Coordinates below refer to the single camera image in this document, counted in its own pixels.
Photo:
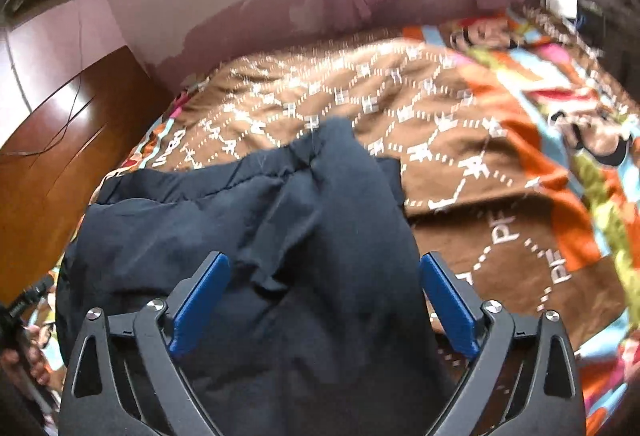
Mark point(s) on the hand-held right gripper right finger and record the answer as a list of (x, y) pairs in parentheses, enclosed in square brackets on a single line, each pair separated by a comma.
[(450, 306)]

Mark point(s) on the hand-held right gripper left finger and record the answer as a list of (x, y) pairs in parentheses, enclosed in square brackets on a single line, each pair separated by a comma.
[(200, 306)]

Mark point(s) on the dark navy padded jacket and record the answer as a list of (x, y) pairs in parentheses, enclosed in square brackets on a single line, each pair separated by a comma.
[(310, 266)]

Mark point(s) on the person's left hand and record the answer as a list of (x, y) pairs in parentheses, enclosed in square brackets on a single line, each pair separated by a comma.
[(32, 358)]

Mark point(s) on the wooden headboard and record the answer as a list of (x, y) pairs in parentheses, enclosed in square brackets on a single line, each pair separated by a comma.
[(60, 165)]

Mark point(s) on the colourful printed blanket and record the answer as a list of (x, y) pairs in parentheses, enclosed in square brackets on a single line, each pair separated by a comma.
[(450, 140)]

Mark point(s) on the bedside table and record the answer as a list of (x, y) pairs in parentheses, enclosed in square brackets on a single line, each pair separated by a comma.
[(592, 23)]

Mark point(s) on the white paper item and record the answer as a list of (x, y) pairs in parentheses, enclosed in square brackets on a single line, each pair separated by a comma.
[(562, 0)]

